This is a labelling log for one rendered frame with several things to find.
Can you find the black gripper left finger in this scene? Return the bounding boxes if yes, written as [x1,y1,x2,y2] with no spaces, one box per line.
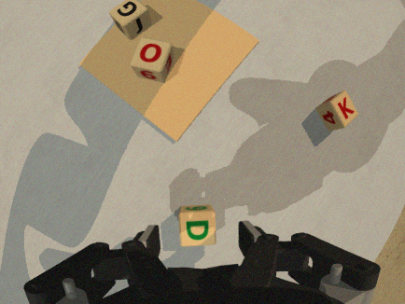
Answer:
[23,225,183,304]

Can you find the tan wooden letter block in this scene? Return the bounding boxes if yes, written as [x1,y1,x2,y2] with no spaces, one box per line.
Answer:
[178,204,216,247]
[130,37,175,83]
[316,90,358,131]
[109,0,152,40]

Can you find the tan flat mat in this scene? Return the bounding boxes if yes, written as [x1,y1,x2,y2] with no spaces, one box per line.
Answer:
[79,0,259,141]

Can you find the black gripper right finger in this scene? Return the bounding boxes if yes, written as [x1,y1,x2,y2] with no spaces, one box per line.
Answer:
[230,221,381,304]

